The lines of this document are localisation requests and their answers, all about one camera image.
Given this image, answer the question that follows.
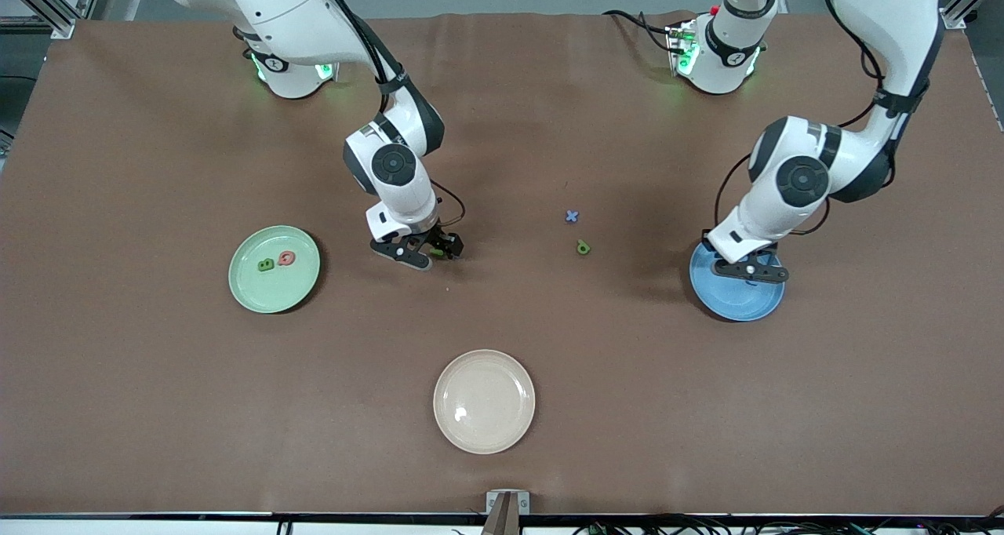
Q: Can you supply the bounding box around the blue plate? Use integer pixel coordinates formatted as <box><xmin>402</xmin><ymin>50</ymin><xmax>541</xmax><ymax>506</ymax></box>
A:
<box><xmin>689</xmin><ymin>237</ymin><xmax>786</xmax><ymax>322</ymax></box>

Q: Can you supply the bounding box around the brown table cover mat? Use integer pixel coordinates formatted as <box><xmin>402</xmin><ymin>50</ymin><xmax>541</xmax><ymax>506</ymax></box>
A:
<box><xmin>0</xmin><ymin>11</ymin><xmax>1004</xmax><ymax>518</ymax></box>

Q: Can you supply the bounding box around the beige plate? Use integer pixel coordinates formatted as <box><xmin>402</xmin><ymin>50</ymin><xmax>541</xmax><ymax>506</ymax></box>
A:
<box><xmin>433</xmin><ymin>349</ymin><xmax>537</xmax><ymax>455</ymax></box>

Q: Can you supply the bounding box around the green plate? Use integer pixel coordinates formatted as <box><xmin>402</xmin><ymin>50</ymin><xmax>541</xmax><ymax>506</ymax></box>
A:
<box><xmin>228</xmin><ymin>225</ymin><xmax>322</xmax><ymax>315</ymax></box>

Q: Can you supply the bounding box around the black left base cable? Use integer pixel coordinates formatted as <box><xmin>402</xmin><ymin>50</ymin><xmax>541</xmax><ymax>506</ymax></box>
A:
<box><xmin>602</xmin><ymin>8</ymin><xmax>679</xmax><ymax>56</ymax></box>

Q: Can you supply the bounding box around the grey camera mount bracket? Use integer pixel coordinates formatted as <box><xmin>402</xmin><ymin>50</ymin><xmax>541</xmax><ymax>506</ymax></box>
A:
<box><xmin>486</xmin><ymin>490</ymin><xmax>531</xmax><ymax>535</ymax></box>

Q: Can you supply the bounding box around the aluminium frame profile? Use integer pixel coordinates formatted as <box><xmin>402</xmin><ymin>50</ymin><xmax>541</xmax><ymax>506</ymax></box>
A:
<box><xmin>0</xmin><ymin>0</ymin><xmax>107</xmax><ymax>40</ymax></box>
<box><xmin>945</xmin><ymin>0</ymin><xmax>995</xmax><ymax>31</ymax></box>

